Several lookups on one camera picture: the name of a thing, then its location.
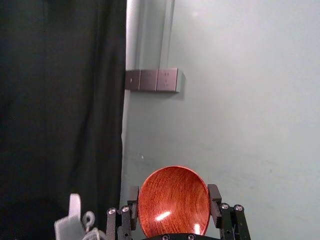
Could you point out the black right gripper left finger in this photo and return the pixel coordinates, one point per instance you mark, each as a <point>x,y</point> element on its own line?
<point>125,222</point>

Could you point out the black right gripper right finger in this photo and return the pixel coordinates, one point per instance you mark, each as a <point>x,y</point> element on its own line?
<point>230,222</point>

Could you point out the black cloth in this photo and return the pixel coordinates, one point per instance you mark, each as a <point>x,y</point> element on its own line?
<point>60,105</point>

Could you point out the white plastic mount piece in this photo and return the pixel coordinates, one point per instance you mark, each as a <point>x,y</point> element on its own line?
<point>68,225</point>

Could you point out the grey wall socket panel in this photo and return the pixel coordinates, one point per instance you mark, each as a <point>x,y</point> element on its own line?
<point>155,80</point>

